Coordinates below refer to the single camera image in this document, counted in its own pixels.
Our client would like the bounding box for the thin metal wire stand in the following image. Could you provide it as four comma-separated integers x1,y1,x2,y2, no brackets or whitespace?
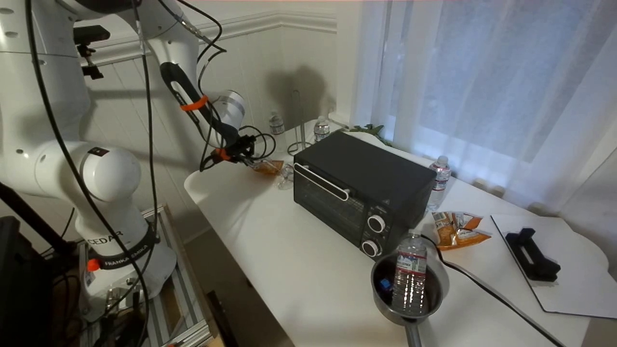
285,122,312,159

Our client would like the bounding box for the orange snack pack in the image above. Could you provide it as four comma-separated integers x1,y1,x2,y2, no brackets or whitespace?
430,211,492,253
251,159,287,178

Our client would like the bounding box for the large clear water bottle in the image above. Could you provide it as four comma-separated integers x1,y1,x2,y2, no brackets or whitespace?
390,234,430,317

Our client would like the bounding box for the white sheer curtain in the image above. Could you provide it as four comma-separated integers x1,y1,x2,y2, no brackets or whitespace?
349,0,617,273

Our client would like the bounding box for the white board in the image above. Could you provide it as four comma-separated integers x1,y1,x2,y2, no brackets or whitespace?
490,213,617,323

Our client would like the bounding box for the black power cable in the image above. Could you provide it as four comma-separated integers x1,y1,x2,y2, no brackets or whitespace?
420,234,561,347

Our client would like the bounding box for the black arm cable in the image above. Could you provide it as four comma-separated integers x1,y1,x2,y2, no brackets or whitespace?
131,0,280,221

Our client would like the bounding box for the metal pot with handle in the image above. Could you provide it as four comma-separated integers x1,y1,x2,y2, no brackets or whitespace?
370,249,451,347

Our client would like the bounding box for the small clear glass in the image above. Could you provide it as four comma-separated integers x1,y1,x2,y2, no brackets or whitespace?
280,163,297,190

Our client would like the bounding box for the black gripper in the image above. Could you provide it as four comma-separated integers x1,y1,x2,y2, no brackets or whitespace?
220,132,266,168

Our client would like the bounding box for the black equipment box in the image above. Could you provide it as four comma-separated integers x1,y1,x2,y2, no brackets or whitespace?
0,215,56,347

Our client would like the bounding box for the black plastic holder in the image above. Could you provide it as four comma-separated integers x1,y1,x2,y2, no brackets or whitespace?
503,226,563,284

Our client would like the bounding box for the orange cable tie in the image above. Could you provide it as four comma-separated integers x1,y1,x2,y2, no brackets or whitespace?
179,93,212,116

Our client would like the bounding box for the green plant sprig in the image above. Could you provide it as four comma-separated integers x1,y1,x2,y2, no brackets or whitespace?
349,122,388,141

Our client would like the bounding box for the small clear water bottle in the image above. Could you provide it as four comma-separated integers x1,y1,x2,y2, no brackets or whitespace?
266,111,287,140
312,114,332,145
430,155,453,195

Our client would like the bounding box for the black exterior camera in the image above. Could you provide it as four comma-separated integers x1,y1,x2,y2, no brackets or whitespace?
71,26,112,49

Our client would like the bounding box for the black toaster oven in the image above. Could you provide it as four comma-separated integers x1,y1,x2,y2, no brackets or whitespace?
291,130,440,261

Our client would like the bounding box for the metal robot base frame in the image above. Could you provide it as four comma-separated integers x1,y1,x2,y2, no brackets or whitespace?
151,203,216,347

